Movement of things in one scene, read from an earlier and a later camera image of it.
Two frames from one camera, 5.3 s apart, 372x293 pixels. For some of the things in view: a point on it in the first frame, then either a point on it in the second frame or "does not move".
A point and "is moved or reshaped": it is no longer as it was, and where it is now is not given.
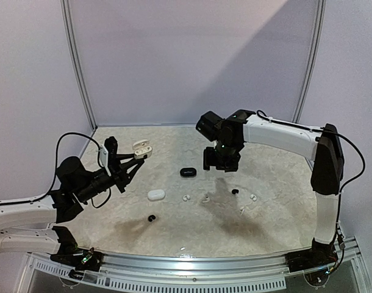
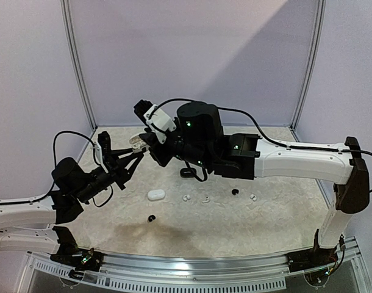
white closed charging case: [156, 195] does not move
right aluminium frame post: [315, 61] does not move
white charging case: [141, 148] is moved or reshaped
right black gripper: [220, 165] -> [157, 149]
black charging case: [188, 172] does not move
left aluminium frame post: [77, 62] does not move
